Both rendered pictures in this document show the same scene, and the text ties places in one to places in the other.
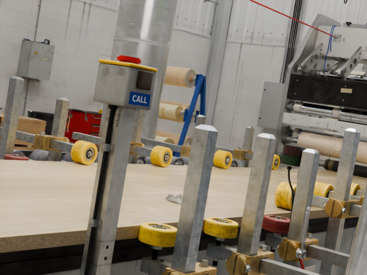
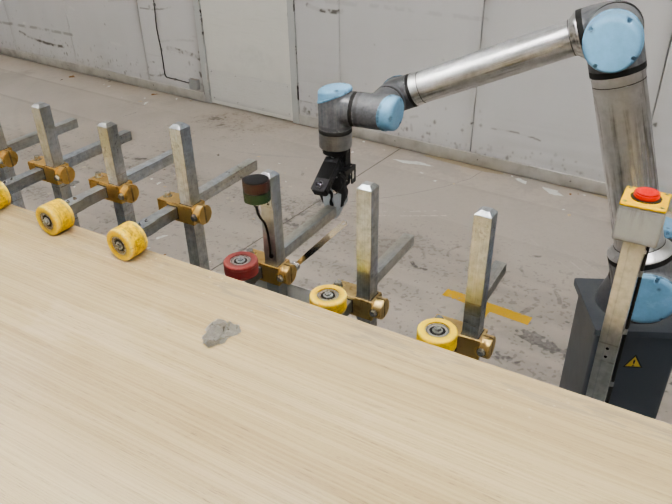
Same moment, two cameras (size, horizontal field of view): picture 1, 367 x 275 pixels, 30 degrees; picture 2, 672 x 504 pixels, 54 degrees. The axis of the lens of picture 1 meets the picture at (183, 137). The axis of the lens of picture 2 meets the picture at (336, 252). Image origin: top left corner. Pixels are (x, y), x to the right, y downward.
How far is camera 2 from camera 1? 2.04 m
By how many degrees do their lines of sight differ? 92
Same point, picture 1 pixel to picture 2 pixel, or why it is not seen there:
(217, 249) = not seen: hidden behind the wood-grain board
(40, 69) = not seen: outside the picture
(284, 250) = (289, 276)
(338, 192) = (194, 196)
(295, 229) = (281, 253)
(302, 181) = (276, 207)
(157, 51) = not seen: outside the picture
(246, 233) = (373, 279)
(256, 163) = (374, 215)
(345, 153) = (188, 153)
